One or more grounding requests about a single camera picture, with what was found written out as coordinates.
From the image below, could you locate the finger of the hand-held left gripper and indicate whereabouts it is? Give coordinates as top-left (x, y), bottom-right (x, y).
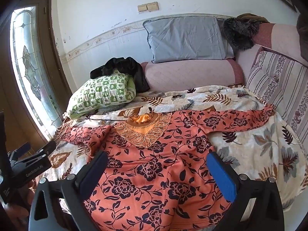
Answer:
top-left (34, 140), bottom-right (57, 160)

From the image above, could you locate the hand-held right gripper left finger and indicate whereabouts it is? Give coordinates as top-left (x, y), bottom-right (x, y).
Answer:
top-left (28, 150), bottom-right (109, 231)

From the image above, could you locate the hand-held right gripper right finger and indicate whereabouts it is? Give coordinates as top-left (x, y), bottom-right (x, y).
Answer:
top-left (206, 151), bottom-right (284, 231)

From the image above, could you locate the orange floral garment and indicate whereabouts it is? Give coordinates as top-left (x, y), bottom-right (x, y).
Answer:
top-left (56, 105), bottom-right (276, 231)

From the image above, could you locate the person's left hand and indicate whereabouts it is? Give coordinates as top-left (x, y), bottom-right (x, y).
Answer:
top-left (0, 185), bottom-right (33, 231)

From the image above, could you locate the cream leaf-print blanket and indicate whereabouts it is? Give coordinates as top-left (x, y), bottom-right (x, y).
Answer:
top-left (36, 85), bottom-right (308, 213)

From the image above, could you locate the green patterned pillow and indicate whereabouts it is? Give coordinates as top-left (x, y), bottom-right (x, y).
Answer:
top-left (65, 69), bottom-right (137, 120)

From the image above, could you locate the wooden door with stained glass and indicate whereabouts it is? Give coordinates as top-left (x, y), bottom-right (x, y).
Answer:
top-left (0, 0), bottom-right (73, 155)

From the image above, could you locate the pink quilted bolster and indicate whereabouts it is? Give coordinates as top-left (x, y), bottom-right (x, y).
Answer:
top-left (140, 58), bottom-right (245, 93)

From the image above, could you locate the striped floral cushion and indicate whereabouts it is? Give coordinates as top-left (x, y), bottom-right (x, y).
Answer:
top-left (245, 50), bottom-right (308, 140)

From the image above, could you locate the black velvet garment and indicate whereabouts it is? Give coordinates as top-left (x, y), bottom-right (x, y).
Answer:
top-left (90, 56), bottom-right (151, 93)

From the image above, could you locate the grey pillow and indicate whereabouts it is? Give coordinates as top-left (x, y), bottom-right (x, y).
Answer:
top-left (142, 16), bottom-right (235, 64)

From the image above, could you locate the dark grey furry cushion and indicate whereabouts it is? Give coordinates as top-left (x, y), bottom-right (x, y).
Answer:
top-left (223, 17), bottom-right (263, 51)

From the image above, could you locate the brown cloth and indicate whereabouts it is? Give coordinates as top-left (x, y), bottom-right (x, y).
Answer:
top-left (237, 13), bottom-right (269, 24)

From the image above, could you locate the dark grey cloth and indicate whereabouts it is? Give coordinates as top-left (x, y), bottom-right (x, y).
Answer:
top-left (296, 12), bottom-right (308, 61)

